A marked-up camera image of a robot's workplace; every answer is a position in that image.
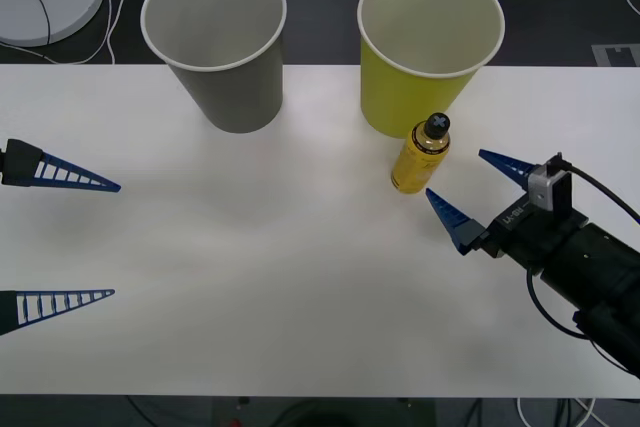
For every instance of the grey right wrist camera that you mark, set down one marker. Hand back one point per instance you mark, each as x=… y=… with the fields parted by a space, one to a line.
x=542 y=187

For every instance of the yellow bottle with black cap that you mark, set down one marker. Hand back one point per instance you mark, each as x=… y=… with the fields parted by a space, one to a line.
x=417 y=162

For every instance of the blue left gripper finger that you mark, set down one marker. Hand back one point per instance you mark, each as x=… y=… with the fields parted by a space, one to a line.
x=22 y=162
x=7 y=309

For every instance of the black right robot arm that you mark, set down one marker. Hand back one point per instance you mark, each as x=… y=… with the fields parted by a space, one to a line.
x=600 y=267

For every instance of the grey plastic waste bin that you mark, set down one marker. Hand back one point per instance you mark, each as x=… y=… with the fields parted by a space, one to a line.
x=240 y=92

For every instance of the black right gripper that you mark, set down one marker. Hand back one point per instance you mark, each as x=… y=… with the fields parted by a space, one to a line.
x=525 y=239

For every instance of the grey floor plate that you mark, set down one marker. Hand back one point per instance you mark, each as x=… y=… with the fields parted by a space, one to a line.
x=600 y=59

